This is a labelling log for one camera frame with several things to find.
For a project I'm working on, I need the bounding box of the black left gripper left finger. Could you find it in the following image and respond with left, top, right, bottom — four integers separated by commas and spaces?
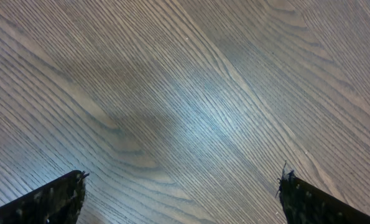
0, 170, 88, 224

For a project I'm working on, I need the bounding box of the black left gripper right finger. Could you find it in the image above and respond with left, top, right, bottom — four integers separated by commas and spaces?
276, 166, 370, 224

